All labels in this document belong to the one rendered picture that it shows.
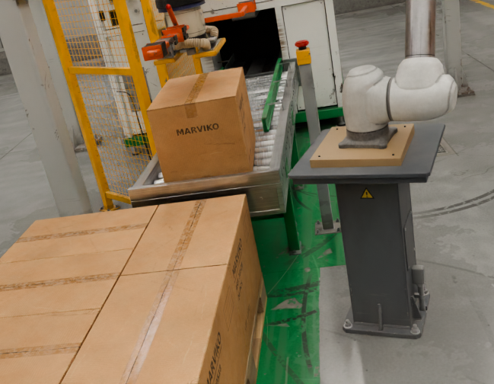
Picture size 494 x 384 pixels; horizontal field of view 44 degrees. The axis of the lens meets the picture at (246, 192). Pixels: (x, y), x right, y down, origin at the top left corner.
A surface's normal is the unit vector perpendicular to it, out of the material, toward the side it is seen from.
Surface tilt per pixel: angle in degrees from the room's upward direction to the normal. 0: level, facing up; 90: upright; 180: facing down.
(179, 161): 90
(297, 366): 0
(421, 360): 0
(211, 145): 90
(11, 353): 0
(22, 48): 90
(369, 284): 90
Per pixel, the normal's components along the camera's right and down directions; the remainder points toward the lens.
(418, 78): -0.42, 0.02
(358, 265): -0.37, 0.42
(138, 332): -0.18, -0.91
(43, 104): -0.11, 0.40
